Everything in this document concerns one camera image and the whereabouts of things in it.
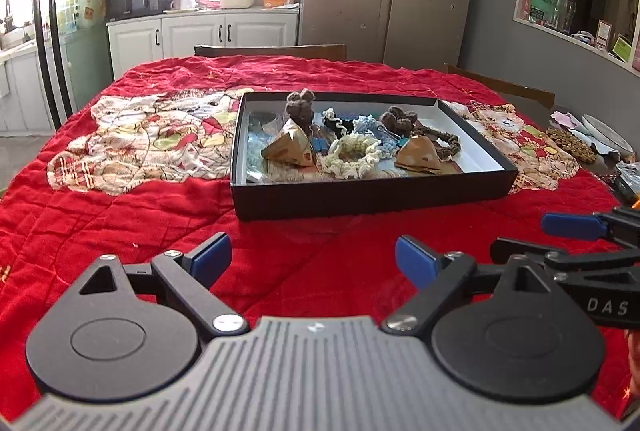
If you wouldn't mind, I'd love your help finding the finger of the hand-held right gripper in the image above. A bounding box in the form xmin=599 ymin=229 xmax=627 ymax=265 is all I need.
xmin=541 ymin=206 xmax=640 ymax=253
xmin=489 ymin=236 xmax=640 ymax=280

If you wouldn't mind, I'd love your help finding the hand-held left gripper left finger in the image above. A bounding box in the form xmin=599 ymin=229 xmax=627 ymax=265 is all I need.
xmin=77 ymin=232 xmax=250 ymax=338

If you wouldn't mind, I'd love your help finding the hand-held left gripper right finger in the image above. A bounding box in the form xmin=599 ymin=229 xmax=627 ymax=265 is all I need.
xmin=382 ymin=236 xmax=559 ymax=337

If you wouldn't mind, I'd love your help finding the black cardboard box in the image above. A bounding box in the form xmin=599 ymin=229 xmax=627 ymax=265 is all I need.
xmin=230 ymin=91 xmax=520 ymax=222

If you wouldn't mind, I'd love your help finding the tan triangular hair clip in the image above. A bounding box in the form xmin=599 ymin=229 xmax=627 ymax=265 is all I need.
xmin=394 ymin=134 xmax=447 ymax=175
xmin=261 ymin=118 xmax=318 ymax=170

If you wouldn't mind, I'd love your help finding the cream knitted scrunchie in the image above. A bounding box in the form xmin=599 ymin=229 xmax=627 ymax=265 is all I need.
xmin=317 ymin=133 xmax=384 ymax=180

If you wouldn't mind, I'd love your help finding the olive brown knitted scrunchie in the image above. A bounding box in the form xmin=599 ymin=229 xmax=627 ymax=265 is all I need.
xmin=412 ymin=123 xmax=463 ymax=160

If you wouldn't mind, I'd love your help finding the blue knitted scrunchie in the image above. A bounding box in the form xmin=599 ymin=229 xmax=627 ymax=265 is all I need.
xmin=350 ymin=115 xmax=397 ymax=148

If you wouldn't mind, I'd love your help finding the brown fuzzy hair claw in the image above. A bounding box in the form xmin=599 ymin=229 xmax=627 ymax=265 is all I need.
xmin=284 ymin=90 xmax=319 ymax=135
xmin=379 ymin=105 xmax=417 ymax=135

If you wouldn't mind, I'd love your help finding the black and white scrunchie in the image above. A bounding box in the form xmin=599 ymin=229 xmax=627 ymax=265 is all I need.
xmin=320 ymin=108 xmax=354 ymax=138

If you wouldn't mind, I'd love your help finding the wooden bead mat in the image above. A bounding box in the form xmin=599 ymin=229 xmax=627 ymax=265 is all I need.
xmin=545 ymin=127 xmax=599 ymax=165

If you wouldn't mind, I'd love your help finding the wooden chair back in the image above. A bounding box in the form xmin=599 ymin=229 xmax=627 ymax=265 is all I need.
xmin=194 ymin=44 xmax=348 ymax=62

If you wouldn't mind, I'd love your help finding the white kitchen cabinet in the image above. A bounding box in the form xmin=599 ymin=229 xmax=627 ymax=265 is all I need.
xmin=106 ymin=8 xmax=301 ymax=80

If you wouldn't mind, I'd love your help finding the black sliding door frame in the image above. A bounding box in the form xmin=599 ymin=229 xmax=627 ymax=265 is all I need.
xmin=31 ymin=0 xmax=77 ymax=128

